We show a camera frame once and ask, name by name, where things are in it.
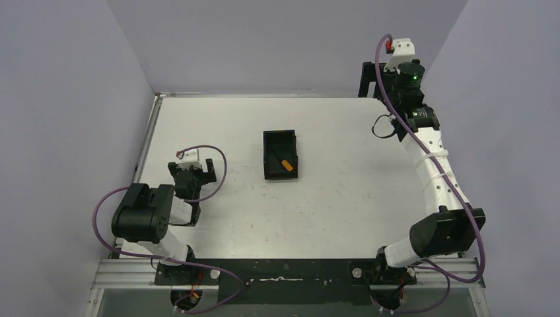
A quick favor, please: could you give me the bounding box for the orange handled screwdriver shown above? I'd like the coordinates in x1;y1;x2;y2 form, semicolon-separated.
272;151;294;172

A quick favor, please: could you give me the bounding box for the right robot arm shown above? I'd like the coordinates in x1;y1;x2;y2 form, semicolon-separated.
358;59;486;283

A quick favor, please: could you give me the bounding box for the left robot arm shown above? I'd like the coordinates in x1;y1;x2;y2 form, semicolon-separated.
112;158;217;285

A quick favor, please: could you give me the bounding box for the black plastic bin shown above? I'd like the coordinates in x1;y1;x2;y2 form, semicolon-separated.
263;129;298;181

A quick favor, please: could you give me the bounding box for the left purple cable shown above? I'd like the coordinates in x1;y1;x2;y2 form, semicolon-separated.
92;145;246;315

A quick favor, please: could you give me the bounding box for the purple cable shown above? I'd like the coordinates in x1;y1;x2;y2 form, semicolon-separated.
374;34;487;315
92;145;246;315

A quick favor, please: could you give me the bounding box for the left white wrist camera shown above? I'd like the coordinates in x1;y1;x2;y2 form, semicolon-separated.
176;149;201;170

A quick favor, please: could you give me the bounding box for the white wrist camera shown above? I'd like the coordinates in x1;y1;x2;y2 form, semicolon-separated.
383;38;415;73
176;149;201;170

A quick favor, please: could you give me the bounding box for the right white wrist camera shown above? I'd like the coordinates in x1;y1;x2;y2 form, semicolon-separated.
383;38;415;73

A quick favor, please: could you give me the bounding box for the aluminium front rail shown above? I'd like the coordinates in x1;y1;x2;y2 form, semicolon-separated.
92;258;478;290

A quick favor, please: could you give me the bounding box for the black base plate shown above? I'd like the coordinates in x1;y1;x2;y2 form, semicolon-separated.
154;258;417;306

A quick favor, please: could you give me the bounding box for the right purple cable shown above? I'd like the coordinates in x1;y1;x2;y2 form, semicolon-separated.
374;34;487;315

